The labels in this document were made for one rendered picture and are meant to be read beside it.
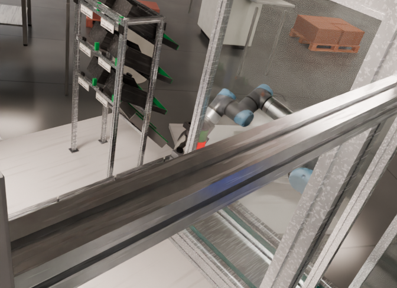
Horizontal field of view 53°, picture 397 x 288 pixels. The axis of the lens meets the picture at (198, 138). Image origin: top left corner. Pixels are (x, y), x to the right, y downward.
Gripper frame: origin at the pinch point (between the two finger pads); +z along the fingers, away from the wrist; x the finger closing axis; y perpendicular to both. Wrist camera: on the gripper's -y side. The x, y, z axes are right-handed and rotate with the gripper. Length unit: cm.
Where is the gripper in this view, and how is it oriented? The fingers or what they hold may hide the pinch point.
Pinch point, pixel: (178, 154)
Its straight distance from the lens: 173.5
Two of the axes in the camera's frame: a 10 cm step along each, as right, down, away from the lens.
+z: -6.2, 7.8, 0.0
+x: -6.6, -5.3, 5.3
